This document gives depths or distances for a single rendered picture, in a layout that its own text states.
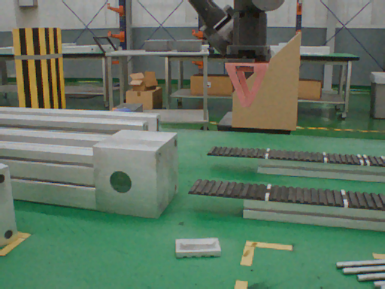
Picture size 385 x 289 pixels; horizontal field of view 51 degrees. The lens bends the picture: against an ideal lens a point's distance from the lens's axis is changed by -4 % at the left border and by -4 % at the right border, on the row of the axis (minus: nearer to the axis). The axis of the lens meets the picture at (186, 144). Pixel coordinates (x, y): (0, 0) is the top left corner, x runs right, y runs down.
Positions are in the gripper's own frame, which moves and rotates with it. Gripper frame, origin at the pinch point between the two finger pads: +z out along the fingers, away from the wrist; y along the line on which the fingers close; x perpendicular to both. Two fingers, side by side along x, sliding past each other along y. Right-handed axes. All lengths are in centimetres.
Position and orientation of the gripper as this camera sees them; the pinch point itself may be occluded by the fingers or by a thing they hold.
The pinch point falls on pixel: (248, 98)
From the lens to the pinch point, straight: 72.8
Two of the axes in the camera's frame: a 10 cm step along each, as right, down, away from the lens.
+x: 9.7, 0.6, -2.3
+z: 0.1, 9.6, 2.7
